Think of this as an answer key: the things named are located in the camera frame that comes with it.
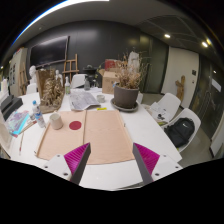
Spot white plastic chair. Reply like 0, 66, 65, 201
70, 73, 87, 90
149, 92, 182, 123
25, 83, 38, 95
164, 107, 202, 154

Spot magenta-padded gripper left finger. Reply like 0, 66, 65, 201
43, 142, 92, 185

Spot white cabinet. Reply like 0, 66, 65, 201
8, 47, 29, 98

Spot flat round red coaster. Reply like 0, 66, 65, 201
68, 120, 83, 131

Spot black backpack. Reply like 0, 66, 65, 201
164, 117, 195, 148

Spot wooden easel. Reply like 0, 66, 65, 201
62, 53, 80, 84

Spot black wall screen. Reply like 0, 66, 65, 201
29, 35, 70, 68

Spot round ceiling spotlights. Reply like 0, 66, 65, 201
163, 32, 213, 48

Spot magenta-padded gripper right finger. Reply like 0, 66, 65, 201
132, 142, 183, 185

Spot brown cardboard box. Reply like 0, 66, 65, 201
98, 68, 121, 95

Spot red box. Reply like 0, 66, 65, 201
104, 58, 119, 71

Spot wooden paintbrush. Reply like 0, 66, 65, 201
18, 120, 38, 136

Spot golden brown sculpture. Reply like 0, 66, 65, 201
35, 68, 65, 114

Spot white ceramic cup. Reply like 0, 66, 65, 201
49, 112, 64, 131

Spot colourful painted sheet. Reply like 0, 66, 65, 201
5, 109, 31, 138

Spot white plaster bust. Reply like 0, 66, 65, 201
54, 69, 64, 88
28, 65, 38, 85

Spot white plaster figure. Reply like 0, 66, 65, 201
127, 50, 141, 73

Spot black box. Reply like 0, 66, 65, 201
0, 94, 24, 121

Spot grey pot saucer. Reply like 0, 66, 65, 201
110, 98, 140, 113

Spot dried plant in grey pot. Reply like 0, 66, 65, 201
113, 53, 149, 109

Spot spray bottle with green label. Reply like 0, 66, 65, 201
64, 76, 72, 96

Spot tan cardboard sheet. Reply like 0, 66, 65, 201
34, 109, 136, 165

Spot white bottle with blue cap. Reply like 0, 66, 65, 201
32, 100, 47, 129

